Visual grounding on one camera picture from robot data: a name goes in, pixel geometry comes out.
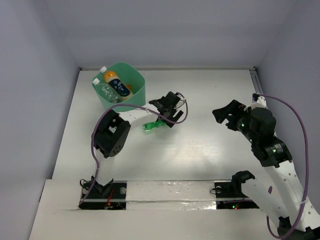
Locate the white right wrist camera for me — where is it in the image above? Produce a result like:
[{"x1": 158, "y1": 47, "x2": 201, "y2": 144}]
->
[{"x1": 250, "y1": 93, "x2": 267, "y2": 109}]

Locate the clear water bottle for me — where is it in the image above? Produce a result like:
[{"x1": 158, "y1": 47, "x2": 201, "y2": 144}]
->
[{"x1": 92, "y1": 78, "x2": 119, "y2": 104}]

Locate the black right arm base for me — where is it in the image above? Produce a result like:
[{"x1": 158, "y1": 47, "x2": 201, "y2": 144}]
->
[{"x1": 210, "y1": 170, "x2": 259, "y2": 210}]

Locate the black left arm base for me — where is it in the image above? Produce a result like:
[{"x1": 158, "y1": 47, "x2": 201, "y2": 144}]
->
[{"x1": 78, "y1": 179, "x2": 127, "y2": 210}]

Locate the green plastic bin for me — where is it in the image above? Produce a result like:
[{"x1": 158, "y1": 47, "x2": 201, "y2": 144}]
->
[{"x1": 91, "y1": 62, "x2": 146, "y2": 109}]

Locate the green plastic soda bottle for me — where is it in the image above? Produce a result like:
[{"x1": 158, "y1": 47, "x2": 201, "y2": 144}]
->
[{"x1": 143, "y1": 120, "x2": 166, "y2": 131}]

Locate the small orange pulp bottle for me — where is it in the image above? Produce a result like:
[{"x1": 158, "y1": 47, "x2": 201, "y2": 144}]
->
[{"x1": 125, "y1": 84, "x2": 132, "y2": 91}]

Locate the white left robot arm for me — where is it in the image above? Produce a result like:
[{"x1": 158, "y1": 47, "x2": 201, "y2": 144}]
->
[{"x1": 88, "y1": 91, "x2": 189, "y2": 198}]

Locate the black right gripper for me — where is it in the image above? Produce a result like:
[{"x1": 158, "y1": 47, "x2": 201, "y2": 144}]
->
[{"x1": 213, "y1": 98, "x2": 258, "y2": 143}]

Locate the orange bottle with blue label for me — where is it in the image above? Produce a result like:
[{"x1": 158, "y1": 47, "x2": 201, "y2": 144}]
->
[{"x1": 99, "y1": 66, "x2": 134, "y2": 102}]

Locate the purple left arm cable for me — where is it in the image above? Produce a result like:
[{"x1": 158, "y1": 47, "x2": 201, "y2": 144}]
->
[{"x1": 79, "y1": 92, "x2": 189, "y2": 205}]

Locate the silver foil tape strip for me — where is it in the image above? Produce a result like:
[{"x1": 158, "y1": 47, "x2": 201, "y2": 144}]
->
[{"x1": 125, "y1": 180, "x2": 217, "y2": 211}]

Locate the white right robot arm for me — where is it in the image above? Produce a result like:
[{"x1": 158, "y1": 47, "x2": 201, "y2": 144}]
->
[{"x1": 211, "y1": 96, "x2": 320, "y2": 240}]

